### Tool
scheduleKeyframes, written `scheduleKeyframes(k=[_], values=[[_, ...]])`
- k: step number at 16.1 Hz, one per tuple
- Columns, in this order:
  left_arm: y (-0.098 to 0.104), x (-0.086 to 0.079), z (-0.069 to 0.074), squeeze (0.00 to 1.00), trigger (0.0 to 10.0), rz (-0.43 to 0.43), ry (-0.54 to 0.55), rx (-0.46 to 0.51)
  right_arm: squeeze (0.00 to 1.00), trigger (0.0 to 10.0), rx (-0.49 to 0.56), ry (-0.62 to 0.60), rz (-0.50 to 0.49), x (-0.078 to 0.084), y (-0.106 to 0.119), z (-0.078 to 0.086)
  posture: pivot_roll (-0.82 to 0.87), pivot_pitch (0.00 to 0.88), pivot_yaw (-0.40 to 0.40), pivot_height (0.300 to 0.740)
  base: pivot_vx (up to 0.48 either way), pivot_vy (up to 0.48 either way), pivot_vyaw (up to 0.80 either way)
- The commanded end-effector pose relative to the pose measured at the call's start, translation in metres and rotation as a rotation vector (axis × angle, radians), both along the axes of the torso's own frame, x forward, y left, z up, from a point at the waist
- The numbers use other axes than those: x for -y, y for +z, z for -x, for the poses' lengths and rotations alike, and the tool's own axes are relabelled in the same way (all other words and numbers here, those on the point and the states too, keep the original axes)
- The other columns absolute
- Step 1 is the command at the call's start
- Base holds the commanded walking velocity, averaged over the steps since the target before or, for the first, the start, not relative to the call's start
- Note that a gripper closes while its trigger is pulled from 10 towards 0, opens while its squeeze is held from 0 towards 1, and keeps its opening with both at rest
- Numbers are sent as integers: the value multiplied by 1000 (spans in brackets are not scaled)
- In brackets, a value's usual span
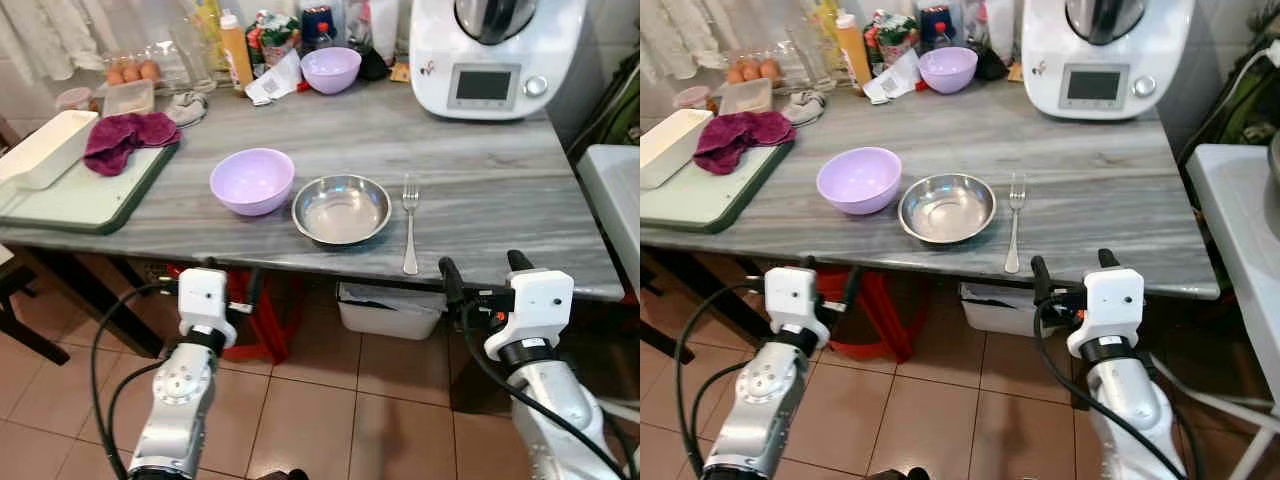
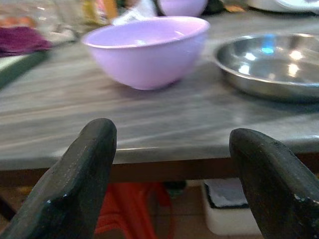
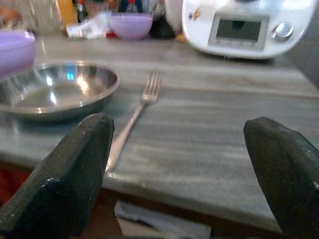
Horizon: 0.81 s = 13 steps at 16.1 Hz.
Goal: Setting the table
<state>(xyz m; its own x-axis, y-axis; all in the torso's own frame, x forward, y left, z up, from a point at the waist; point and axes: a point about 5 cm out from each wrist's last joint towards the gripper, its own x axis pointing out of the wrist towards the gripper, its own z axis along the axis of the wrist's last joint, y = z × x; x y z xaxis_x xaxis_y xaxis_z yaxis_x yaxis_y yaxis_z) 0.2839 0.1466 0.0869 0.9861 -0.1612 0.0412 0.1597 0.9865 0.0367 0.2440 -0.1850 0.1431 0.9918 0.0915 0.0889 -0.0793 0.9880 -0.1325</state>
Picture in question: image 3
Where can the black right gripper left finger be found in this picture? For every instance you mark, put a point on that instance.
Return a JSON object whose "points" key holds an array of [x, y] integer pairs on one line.
{"points": [[62, 179]]}

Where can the white kitchen cooking machine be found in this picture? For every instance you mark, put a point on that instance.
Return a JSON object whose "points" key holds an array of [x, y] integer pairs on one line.
{"points": [[246, 26]]}

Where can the stainless steel plate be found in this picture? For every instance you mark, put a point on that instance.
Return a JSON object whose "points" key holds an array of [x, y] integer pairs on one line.
{"points": [[53, 90]]}

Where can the dark bottle with red cap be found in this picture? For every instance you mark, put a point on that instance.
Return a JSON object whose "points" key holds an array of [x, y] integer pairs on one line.
{"points": [[131, 6]]}

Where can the silver metal fork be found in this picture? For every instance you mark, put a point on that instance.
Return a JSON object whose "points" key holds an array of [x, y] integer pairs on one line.
{"points": [[139, 112]]}

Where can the small purple plastic bowl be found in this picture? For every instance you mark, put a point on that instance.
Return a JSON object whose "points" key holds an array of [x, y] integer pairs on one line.
{"points": [[131, 25]]}

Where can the large purple plastic bowl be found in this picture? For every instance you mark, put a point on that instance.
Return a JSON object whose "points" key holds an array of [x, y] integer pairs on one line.
{"points": [[15, 51]]}

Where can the crumpled white paper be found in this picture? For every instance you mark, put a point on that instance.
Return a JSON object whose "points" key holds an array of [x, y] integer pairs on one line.
{"points": [[88, 26]]}

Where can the clear glass jar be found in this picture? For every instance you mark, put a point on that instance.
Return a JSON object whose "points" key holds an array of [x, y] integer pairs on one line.
{"points": [[41, 16]]}

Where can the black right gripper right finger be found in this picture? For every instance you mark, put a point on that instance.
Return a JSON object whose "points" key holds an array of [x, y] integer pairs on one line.
{"points": [[289, 174]]}

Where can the white cloth under table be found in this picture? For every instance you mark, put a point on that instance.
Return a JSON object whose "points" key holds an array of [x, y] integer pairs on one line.
{"points": [[159, 222]]}

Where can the yellow package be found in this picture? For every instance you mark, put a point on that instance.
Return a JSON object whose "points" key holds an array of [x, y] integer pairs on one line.
{"points": [[67, 12]]}

